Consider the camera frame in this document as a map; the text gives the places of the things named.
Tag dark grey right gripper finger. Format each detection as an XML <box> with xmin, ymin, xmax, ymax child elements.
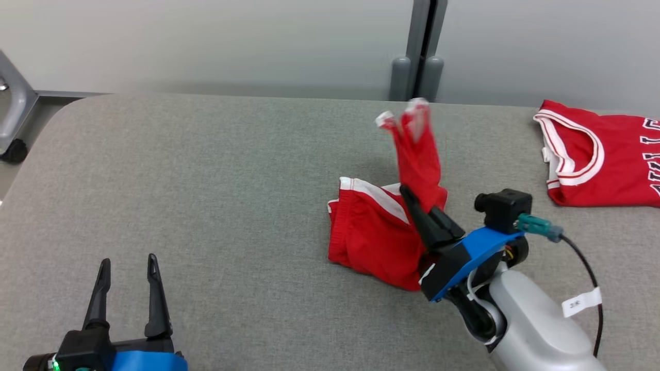
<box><xmin>400</xmin><ymin>185</ymin><xmax>449</xmax><ymax>253</ymax></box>
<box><xmin>431</xmin><ymin>206</ymin><xmax>465</xmax><ymax>243</ymax></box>

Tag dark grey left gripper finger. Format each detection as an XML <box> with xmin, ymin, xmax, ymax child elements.
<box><xmin>82</xmin><ymin>259</ymin><xmax>111</xmax><ymax>330</ymax></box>
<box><xmin>144</xmin><ymin>254</ymin><xmax>172</xmax><ymax>338</ymax></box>

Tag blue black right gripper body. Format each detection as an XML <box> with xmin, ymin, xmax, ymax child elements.
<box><xmin>419</xmin><ymin>227</ymin><xmax>526</xmax><ymax>302</ymax></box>

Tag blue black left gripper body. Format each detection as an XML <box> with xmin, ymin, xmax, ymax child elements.
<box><xmin>23</xmin><ymin>338</ymin><xmax>189</xmax><ymax>371</ymax></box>

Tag red shorts with white stripe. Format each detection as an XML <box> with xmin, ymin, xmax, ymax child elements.
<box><xmin>327</xmin><ymin>98</ymin><xmax>448</xmax><ymax>292</ymax></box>

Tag red jersey with white sleeves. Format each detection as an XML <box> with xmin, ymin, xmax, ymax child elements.
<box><xmin>533</xmin><ymin>99</ymin><xmax>660</xmax><ymax>208</ymax></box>

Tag black caster wheel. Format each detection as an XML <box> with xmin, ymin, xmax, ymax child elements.
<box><xmin>0</xmin><ymin>138</ymin><xmax>29</xmax><ymax>164</ymax></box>

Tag black right cable teal plug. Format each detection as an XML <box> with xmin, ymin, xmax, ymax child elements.
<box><xmin>517</xmin><ymin>213</ymin><xmax>604</xmax><ymax>357</ymax></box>

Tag white right cable label tag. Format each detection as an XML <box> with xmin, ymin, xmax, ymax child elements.
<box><xmin>561</xmin><ymin>288</ymin><xmax>603</xmax><ymax>317</ymax></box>

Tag grey partition post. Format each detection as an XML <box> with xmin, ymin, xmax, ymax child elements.
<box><xmin>389</xmin><ymin>0</ymin><xmax>448</xmax><ymax>102</ymax></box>

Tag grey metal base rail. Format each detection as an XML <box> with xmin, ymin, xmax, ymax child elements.
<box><xmin>35</xmin><ymin>91</ymin><xmax>111</xmax><ymax>99</ymax></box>

